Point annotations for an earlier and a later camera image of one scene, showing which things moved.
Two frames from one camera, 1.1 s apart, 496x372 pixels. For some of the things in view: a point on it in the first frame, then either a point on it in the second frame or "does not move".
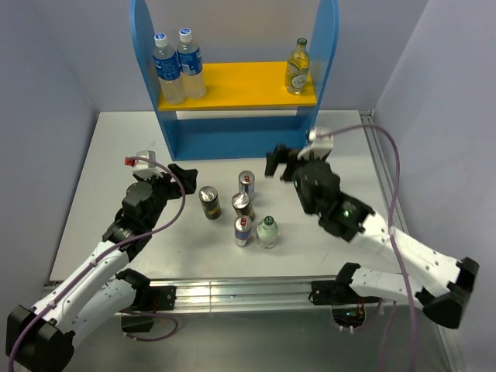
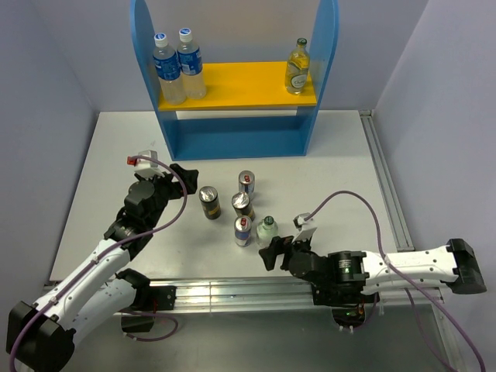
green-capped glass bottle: [297, 68] does not move
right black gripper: [279, 155] to [278, 246]
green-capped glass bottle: [266, 233] does not move
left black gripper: [175, 190] does not move
